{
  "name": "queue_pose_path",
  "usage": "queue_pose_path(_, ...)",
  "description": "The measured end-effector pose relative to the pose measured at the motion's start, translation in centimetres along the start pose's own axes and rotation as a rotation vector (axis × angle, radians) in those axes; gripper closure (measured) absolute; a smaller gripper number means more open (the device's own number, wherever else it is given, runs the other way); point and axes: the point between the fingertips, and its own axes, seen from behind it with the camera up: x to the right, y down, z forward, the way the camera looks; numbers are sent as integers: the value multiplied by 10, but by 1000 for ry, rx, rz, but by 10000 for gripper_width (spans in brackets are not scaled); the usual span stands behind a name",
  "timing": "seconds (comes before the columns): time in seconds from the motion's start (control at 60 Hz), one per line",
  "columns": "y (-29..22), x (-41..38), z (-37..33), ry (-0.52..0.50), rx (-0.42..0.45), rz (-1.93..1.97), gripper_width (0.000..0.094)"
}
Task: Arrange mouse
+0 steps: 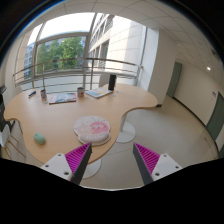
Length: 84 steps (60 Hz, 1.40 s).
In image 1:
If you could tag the pink round mouse pad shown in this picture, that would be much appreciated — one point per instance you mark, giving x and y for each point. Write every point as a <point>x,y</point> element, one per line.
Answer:
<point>92,129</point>

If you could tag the white printed mug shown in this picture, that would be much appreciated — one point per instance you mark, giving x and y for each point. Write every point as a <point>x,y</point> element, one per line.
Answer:
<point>80,91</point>

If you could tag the light green computer mouse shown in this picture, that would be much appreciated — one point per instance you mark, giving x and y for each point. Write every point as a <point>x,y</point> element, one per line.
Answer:
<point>39,138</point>

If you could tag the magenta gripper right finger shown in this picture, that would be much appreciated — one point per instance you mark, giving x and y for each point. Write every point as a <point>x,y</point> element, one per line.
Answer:
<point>153,166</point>

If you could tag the colourful magazine on table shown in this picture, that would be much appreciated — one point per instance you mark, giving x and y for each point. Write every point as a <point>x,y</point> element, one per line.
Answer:
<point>62,98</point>

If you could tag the black speaker box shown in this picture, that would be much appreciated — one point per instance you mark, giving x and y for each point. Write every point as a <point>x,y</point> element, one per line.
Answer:
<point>112,82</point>

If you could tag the wooden curved table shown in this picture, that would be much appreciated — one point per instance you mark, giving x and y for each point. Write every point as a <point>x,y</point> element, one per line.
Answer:
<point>55,122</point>

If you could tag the blue pen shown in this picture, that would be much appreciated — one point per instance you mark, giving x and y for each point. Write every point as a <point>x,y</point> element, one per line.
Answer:
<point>32,94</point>

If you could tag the green door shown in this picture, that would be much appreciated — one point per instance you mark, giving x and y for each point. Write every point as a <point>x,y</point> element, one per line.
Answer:
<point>216,120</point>
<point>174,79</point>

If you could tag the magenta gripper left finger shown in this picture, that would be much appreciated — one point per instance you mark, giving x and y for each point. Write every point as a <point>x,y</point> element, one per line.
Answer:
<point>70,166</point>

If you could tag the open book on table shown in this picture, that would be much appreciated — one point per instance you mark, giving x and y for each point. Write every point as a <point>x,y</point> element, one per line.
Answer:
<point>98,92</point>

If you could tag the green door near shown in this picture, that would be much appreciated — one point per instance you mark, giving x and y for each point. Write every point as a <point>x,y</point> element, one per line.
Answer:
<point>216,120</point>

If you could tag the green door far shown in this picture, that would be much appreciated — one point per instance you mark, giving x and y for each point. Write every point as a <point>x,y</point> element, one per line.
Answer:
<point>174,79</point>

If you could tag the white round table base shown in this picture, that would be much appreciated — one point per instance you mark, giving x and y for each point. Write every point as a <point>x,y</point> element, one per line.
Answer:
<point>127,132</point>

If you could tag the metal window railing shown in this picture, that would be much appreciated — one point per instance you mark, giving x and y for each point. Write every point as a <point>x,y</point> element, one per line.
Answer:
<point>81,67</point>

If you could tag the small printed can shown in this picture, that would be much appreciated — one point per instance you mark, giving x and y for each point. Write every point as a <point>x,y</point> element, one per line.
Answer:
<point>43,95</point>

